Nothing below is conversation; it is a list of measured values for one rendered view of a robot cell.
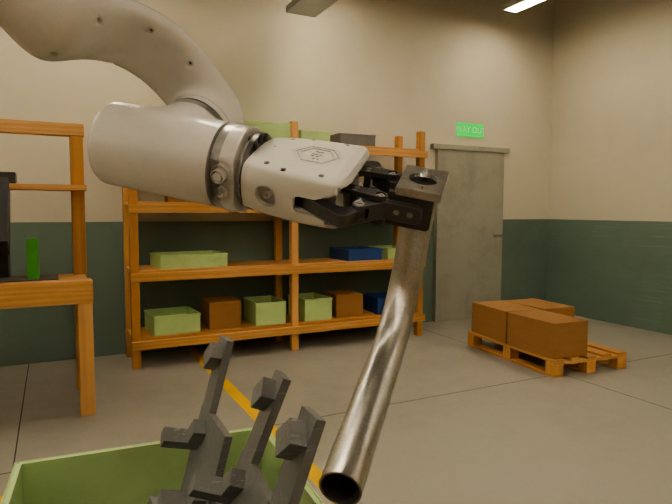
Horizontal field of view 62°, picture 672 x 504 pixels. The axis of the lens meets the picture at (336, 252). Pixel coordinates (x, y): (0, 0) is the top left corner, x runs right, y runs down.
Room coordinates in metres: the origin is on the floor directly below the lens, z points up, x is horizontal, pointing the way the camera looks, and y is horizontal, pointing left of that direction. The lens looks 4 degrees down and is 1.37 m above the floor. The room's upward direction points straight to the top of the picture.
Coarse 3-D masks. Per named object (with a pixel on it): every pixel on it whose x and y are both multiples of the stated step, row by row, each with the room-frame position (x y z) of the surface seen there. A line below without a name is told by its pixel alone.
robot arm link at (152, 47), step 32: (0, 0) 0.47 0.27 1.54; (32, 0) 0.47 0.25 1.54; (64, 0) 0.48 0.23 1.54; (96, 0) 0.50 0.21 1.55; (128, 0) 0.54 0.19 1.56; (32, 32) 0.48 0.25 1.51; (64, 32) 0.49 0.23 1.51; (96, 32) 0.51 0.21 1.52; (128, 32) 0.54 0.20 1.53; (160, 32) 0.57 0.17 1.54; (128, 64) 0.59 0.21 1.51; (160, 64) 0.59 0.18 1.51; (192, 64) 0.59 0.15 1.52; (160, 96) 0.63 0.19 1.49; (192, 96) 0.59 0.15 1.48; (224, 96) 0.61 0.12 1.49
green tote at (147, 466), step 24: (240, 432) 1.00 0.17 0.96; (72, 456) 0.90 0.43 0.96; (96, 456) 0.91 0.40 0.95; (120, 456) 0.92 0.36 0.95; (144, 456) 0.94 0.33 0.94; (168, 456) 0.95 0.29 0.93; (264, 456) 1.00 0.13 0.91; (24, 480) 0.87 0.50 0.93; (48, 480) 0.88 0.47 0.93; (72, 480) 0.90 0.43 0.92; (96, 480) 0.91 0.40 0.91; (120, 480) 0.92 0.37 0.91; (144, 480) 0.94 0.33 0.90; (168, 480) 0.95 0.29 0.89
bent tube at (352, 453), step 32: (416, 192) 0.48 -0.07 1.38; (416, 256) 0.52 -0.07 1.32; (416, 288) 0.53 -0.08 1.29; (384, 320) 0.52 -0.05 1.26; (384, 352) 0.48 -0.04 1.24; (384, 384) 0.45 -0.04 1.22; (352, 416) 0.41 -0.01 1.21; (384, 416) 0.42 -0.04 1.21; (352, 448) 0.38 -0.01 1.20; (320, 480) 0.36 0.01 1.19; (352, 480) 0.38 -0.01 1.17
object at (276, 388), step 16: (256, 384) 0.74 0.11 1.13; (272, 384) 0.73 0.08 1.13; (288, 384) 0.72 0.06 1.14; (256, 400) 0.72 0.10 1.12; (272, 400) 0.72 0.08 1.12; (272, 416) 0.71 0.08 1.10; (256, 432) 0.73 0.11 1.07; (256, 448) 0.71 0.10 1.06; (240, 464) 0.74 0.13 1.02; (256, 464) 0.71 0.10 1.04; (256, 480) 0.66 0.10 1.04; (240, 496) 0.69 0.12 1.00; (256, 496) 0.65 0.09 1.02
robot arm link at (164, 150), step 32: (96, 128) 0.54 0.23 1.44; (128, 128) 0.53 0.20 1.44; (160, 128) 0.53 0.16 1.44; (192, 128) 0.53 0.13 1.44; (96, 160) 0.54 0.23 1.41; (128, 160) 0.53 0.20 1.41; (160, 160) 0.52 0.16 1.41; (192, 160) 0.52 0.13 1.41; (160, 192) 0.55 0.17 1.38; (192, 192) 0.53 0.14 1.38
